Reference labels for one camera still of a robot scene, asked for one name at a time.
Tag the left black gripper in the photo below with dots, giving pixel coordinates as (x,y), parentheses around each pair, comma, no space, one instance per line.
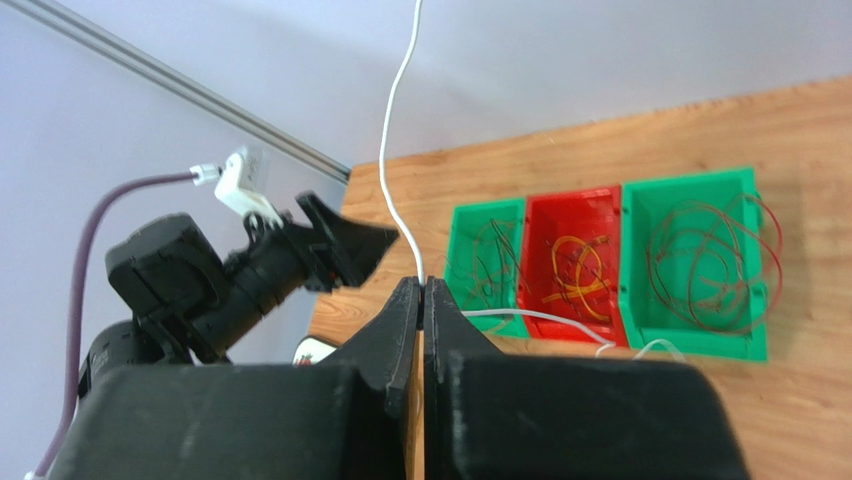
(281,259)

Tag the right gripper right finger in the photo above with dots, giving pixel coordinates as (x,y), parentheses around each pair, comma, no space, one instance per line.
(492,415)

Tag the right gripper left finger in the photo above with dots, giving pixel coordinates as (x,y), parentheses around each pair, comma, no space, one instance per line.
(342,418)

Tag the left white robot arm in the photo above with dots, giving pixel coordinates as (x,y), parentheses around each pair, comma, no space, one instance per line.
(189,304)

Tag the strawberry pattern tray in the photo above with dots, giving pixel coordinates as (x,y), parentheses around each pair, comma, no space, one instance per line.
(312,350)

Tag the left green bin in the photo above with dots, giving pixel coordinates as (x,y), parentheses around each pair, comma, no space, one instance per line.
(482,264)

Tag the green bin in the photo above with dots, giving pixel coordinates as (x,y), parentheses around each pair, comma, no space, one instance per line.
(482,264)
(691,265)

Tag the red bin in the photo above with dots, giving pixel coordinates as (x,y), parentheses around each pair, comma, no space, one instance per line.
(570,259)

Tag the right green bin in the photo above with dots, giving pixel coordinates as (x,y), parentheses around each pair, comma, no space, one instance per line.
(691,265)

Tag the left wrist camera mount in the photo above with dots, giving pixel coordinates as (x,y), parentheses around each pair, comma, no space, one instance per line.
(238,184)

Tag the aluminium corner post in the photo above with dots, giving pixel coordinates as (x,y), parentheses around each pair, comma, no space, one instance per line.
(95,38)

